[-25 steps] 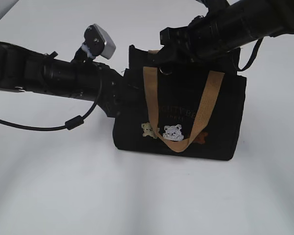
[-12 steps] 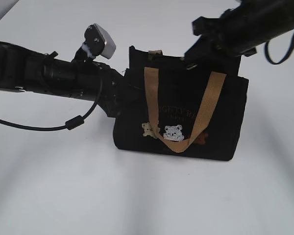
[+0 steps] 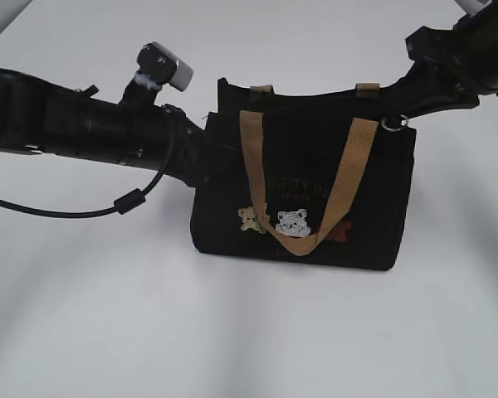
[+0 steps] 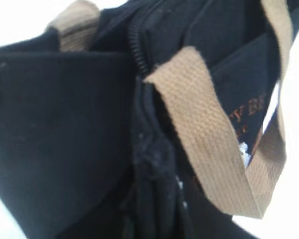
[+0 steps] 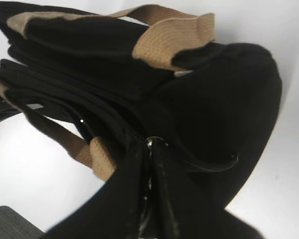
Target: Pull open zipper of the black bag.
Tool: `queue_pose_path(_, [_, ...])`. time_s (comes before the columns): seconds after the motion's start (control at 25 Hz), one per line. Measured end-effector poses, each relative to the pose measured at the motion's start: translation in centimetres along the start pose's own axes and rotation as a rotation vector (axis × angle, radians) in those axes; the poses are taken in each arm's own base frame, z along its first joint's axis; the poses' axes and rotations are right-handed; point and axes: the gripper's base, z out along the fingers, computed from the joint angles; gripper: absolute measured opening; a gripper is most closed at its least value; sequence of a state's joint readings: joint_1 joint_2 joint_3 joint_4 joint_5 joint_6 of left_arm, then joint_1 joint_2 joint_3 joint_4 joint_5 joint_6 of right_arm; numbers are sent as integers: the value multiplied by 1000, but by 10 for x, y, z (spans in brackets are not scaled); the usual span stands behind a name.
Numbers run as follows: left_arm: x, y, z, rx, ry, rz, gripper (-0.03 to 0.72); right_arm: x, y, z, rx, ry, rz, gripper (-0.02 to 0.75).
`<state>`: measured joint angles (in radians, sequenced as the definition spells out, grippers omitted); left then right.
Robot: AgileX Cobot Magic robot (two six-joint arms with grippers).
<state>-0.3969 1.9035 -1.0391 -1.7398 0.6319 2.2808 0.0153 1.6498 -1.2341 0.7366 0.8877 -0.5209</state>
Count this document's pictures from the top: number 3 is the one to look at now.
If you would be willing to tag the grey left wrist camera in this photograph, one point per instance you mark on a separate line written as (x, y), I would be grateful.
(157, 67)

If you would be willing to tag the black canvas tote bag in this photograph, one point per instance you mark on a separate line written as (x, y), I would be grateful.
(303, 143)

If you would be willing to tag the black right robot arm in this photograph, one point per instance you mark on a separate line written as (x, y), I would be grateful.
(474, 50)

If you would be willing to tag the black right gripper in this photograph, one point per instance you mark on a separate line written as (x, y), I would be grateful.
(433, 84)

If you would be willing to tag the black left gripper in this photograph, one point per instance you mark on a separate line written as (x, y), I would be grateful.
(150, 136)

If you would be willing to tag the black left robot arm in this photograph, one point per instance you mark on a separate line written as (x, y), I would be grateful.
(37, 116)

